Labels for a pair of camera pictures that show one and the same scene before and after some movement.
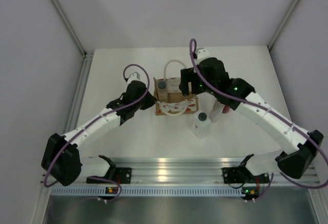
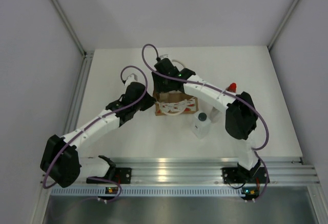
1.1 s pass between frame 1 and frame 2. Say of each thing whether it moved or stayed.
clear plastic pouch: stayed
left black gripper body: stayed
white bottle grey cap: stayed
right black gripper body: moved
